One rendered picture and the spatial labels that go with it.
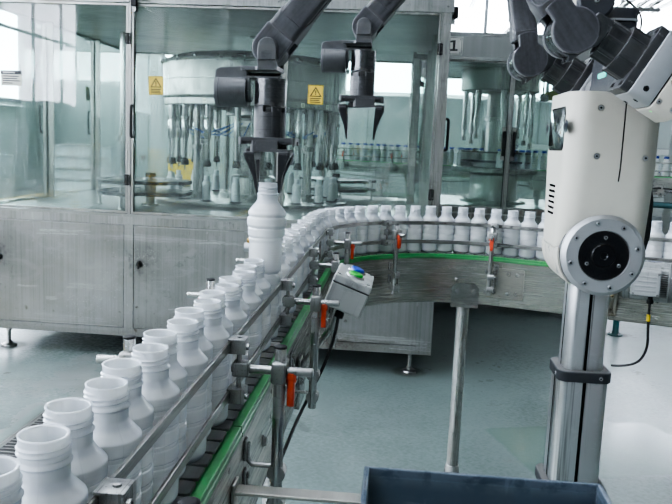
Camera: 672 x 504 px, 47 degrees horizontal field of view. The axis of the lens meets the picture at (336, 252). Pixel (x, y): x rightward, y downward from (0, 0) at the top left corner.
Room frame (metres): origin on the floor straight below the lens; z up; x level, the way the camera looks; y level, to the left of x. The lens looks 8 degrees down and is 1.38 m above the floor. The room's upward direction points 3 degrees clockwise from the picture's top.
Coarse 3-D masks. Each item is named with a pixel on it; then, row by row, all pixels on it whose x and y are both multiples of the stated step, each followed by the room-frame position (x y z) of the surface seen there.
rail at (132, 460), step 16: (320, 240) 2.15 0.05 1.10; (304, 256) 1.77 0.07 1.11; (224, 352) 0.95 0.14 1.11; (256, 352) 1.18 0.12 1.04; (208, 368) 0.86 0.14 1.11; (192, 384) 0.80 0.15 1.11; (224, 400) 0.95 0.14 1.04; (176, 416) 0.73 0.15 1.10; (160, 432) 0.68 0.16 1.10; (144, 448) 0.64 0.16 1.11; (192, 448) 0.80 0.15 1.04; (128, 464) 0.60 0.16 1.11; (176, 464) 0.75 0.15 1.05; (96, 496) 0.53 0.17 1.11; (160, 496) 0.68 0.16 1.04
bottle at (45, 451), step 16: (32, 432) 0.53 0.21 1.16; (48, 432) 0.54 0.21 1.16; (64, 432) 0.53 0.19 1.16; (16, 448) 0.51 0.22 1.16; (32, 448) 0.50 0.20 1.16; (48, 448) 0.51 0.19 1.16; (64, 448) 0.52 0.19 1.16; (32, 464) 0.50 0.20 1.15; (48, 464) 0.51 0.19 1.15; (64, 464) 0.51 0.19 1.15; (32, 480) 0.50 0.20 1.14; (48, 480) 0.51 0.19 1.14; (64, 480) 0.51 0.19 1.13; (80, 480) 0.54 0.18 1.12; (32, 496) 0.50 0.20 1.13; (48, 496) 0.50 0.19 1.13; (64, 496) 0.51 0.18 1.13; (80, 496) 0.52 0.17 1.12
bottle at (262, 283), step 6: (252, 258) 1.36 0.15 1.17; (258, 258) 1.36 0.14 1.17; (252, 264) 1.33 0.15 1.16; (258, 264) 1.33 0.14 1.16; (258, 270) 1.33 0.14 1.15; (264, 270) 1.35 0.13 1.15; (258, 276) 1.33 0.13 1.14; (258, 282) 1.33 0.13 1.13; (264, 282) 1.34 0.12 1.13; (264, 288) 1.33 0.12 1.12; (270, 288) 1.35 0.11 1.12; (264, 294) 1.33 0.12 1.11; (270, 306) 1.35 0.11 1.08; (264, 312) 1.33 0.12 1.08; (270, 312) 1.35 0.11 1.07; (264, 318) 1.33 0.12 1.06; (270, 318) 1.35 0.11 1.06; (264, 324) 1.33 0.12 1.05; (270, 324) 1.36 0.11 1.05; (264, 330) 1.33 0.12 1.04; (264, 336) 1.34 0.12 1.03; (270, 342) 1.36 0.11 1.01; (264, 348) 1.34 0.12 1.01
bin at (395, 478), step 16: (368, 480) 0.97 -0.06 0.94; (384, 480) 0.98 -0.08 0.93; (400, 480) 0.97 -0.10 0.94; (416, 480) 0.97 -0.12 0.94; (432, 480) 0.97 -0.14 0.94; (448, 480) 0.97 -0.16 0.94; (464, 480) 0.97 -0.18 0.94; (480, 480) 0.97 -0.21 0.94; (496, 480) 0.96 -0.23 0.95; (512, 480) 0.96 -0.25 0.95; (528, 480) 0.96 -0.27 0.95; (544, 480) 0.96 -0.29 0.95; (256, 496) 0.93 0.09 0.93; (272, 496) 0.92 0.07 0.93; (288, 496) 0.92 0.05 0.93; (304, 496) 0.92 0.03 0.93; (320, 496) 0.93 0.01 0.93; (336, 496) 0.93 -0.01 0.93; (352, 496) 0.93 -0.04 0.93; (368, 496) 0.98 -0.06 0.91; (384, 496) 0.98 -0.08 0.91; (400, 496) 0.97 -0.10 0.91; (416, 496) 0.97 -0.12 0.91; (432, 496) 0.97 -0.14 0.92; (448, 496) 0.97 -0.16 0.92; (464, 496) 0.97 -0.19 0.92; (480, 496) 0.97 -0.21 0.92; (496, 496) 0.96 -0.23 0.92; (512, 496) 0.96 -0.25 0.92; (528, 496) 0.96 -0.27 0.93; (544, 496) 0.96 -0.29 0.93; (560, 496) 0.96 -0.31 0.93; (576, 496) 0.96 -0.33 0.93; (592, 496) 0.95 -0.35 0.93; (608, 496) 0.92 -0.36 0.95
